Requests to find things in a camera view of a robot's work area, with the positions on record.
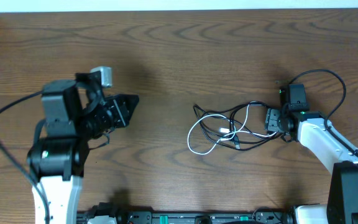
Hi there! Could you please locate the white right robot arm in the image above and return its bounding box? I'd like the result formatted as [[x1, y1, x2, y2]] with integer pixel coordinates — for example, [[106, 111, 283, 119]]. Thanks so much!
[[265, 84, 358, 224]]

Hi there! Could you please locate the black mounting rail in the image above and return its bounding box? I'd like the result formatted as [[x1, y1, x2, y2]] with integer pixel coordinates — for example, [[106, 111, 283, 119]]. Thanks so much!
[[76, 202, 296, 224]]

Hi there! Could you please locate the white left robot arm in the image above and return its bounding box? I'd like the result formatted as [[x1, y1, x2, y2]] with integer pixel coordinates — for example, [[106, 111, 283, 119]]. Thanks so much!
[[27, 80, 139, 223]]

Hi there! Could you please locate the white USB cable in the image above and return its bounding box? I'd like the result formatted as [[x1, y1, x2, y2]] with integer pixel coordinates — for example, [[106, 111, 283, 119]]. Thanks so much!
[[186, 104, 278, 156]]

